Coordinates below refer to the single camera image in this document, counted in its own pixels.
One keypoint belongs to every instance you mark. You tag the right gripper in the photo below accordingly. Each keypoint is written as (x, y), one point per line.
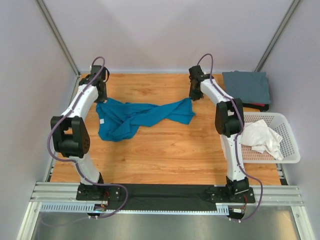
(195, 97)

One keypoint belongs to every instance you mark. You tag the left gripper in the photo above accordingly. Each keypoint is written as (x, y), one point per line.
(103, 98)

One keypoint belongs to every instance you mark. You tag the blue t-shirt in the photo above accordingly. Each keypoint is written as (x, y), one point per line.
(120, 121)

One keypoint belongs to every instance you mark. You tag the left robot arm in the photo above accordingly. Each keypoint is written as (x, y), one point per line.
(71, 138)

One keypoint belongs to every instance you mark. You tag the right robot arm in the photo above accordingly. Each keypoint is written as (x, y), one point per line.
(229, 123)

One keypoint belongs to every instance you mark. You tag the folded grey t-shirt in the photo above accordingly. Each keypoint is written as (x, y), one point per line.
(250, 87)

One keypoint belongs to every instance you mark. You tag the folded dark red t-shirt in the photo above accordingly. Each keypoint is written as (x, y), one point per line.
(257, 106)

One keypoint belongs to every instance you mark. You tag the white t-shirt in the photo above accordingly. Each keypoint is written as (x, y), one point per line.
(262, 138)

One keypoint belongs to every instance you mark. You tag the right frame post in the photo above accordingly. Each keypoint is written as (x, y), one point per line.
(292, 9)

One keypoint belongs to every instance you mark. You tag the frame post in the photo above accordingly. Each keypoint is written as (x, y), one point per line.
(57, 35)
(292, 9)

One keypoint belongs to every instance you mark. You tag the left frame post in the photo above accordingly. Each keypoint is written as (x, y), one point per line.
(57, 35)

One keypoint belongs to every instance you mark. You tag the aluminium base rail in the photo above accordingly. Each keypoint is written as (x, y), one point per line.
(126, 198)

